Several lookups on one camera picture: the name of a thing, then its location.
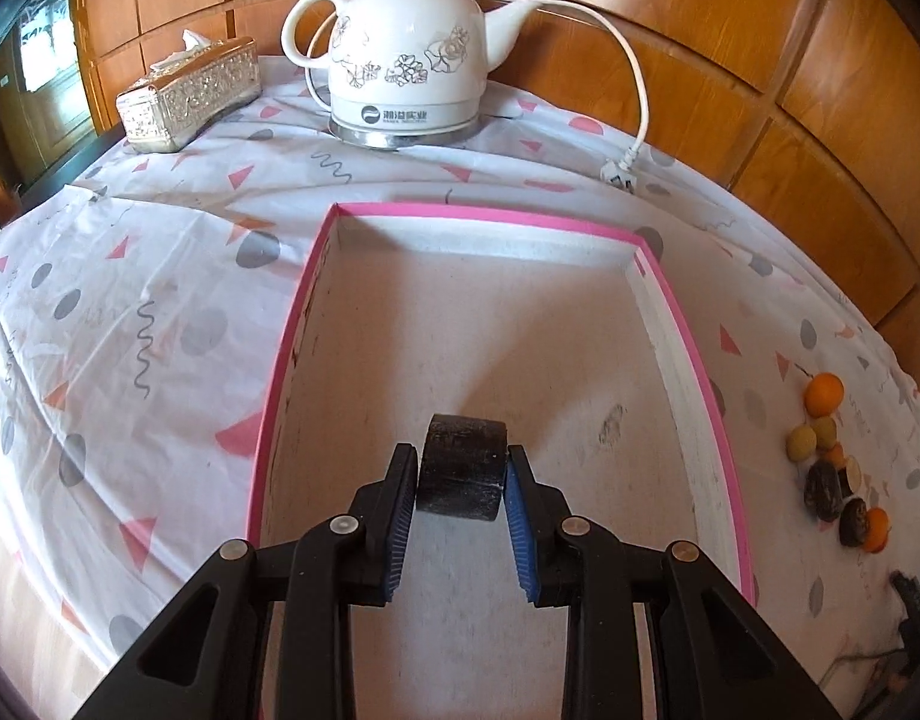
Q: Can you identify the orange tangerine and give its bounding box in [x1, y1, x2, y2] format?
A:
[862, 507, 891, 554]
[802, 372, 846, 419]

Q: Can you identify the dark round fruit piece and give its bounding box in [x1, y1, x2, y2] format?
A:
[839, 497, 870, 548]

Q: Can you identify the small orange carrot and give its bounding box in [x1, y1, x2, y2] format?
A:
[819, 442, 847, 470]

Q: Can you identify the yellow-green small round fruit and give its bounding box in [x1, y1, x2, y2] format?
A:
[785, 424, 818, 463]

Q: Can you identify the pink rimmed cardboard box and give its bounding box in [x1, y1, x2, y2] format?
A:
[247, 203, 753, 718]

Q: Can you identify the patterned white tablecloth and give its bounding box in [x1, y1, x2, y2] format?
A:
[0, 57, 920, 710]

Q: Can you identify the silver ornate tissue box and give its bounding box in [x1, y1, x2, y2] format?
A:
[115, 29, 261, 153]

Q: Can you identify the white ceramic electric kettle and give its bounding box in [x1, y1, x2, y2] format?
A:
[281, 0, 538, 149]

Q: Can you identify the white kettle power cord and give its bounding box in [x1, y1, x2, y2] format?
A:
[303, 0, 651, 192]

